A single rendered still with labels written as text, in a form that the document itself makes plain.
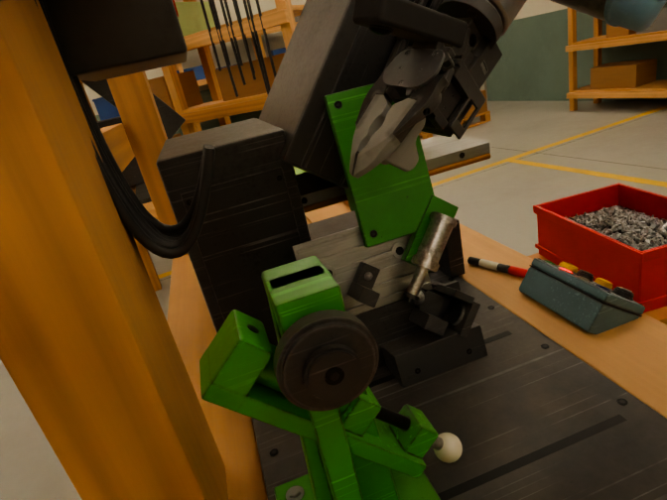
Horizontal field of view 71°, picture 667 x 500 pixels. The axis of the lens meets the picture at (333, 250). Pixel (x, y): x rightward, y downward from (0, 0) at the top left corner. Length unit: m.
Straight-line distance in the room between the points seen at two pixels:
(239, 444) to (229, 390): 0.32
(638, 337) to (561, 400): 0.16
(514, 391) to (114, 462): 0.44
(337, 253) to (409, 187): 0.13
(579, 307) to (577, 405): 0.17
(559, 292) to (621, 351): 0.12
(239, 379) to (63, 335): 0.13
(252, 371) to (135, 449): 0.14
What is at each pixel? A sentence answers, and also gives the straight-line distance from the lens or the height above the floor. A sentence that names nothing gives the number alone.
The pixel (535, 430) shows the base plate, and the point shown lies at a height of 0.90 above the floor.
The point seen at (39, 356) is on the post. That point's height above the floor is 1.16.
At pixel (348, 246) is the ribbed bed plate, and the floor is 1.07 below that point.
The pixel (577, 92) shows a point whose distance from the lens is 7.15.
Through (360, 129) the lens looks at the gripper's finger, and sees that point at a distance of 0.50.
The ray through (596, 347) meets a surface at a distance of 0.72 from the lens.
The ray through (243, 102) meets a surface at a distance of 3.35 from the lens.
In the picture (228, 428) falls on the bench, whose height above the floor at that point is 0.88.
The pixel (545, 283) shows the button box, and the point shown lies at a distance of 0.79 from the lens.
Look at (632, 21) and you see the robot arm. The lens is 0.59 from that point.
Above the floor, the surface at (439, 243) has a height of 1.06.
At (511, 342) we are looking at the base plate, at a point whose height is 0.90.
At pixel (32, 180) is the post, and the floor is 1.28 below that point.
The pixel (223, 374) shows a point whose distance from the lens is 0.36.
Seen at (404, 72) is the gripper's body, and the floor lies 1.29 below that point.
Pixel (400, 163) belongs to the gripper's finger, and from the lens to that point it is 0.49.
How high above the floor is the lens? 1.32
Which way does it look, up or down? 22 degrees down
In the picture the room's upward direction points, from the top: 13 degrees counter-clockwise
